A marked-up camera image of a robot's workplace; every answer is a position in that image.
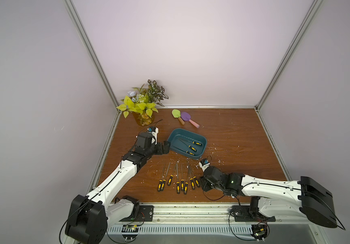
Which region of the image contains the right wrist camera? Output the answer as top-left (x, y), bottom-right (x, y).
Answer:
top-left (198, 158), bottom-right (210, 171)

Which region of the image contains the artificial green leafy plant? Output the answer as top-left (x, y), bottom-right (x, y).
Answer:
top-left (116, 80), bottom-right (169, 118)

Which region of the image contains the white slotted cable duct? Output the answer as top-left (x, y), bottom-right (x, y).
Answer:
top-left (107, 224), bottom-right (252, 236)

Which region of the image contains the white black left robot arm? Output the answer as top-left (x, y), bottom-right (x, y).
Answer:
top-left (62, 127), bottom-right (170, 244)

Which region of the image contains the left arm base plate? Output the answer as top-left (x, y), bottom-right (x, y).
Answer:
top-left (120, 205), bottom-right (154, 223)

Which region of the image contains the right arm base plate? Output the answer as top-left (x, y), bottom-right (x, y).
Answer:
top-left (231, 205), bottom-right (276, 222)

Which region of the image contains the teal plastic storage box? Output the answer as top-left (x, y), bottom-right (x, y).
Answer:
top-left (167, 128), bottom-right (207, 160)

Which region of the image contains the small circuit board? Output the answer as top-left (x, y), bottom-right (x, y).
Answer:
top-left (121, 224), bottom-right (140, 243)
top-left (251, 223), bottom-right (270, 242)

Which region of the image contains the left small circuit board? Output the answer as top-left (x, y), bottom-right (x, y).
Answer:
top-left (121, 224), bottom-right (140, 243)

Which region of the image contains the right small circuit board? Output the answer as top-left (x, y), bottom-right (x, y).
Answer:
top-left (251, 223), bottom-right (270, 242)

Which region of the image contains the green trowel wooden handle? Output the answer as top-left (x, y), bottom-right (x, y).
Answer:
top-left (171, 109), bottom-right (185, 125)

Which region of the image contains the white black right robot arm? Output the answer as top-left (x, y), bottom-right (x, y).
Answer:
top-left (200, 164), bottom-right (339, 228)

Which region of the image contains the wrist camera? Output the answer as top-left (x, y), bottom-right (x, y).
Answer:
top-left (198, 158), bottom-right (210, 171)
top-left (147, 126), bottom-right (159, 144)

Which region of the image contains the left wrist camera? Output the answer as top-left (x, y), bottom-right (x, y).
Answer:
top-left (147, 126), bottom-right (159, 144)

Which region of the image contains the purple trowel pink handle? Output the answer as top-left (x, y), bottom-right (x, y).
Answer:
top-left (181, 111), bottom-right (200, 128)

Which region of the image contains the aluminium mounting rail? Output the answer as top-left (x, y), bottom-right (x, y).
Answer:
top-left (101, 203), bottom-right (320, 226)

